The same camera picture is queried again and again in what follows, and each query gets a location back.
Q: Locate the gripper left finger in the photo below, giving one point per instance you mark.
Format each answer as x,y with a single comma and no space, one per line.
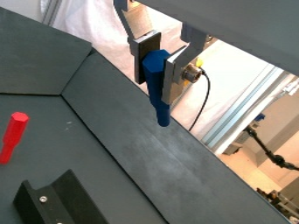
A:
143,37

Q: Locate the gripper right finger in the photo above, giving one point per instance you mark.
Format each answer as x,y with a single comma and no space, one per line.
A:
179,60

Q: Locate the blue stepped peg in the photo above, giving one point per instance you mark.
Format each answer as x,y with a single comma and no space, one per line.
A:
153,76

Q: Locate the black angle fixture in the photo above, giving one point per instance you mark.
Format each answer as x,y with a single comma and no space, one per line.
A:
60,203

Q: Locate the black articulated stand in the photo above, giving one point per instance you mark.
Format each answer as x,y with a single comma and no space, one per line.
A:
276,159

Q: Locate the red stepped peg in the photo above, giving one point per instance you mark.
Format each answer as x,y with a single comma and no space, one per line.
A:
12,135

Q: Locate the aluminium frame profile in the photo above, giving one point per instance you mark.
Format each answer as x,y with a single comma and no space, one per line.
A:
227,124

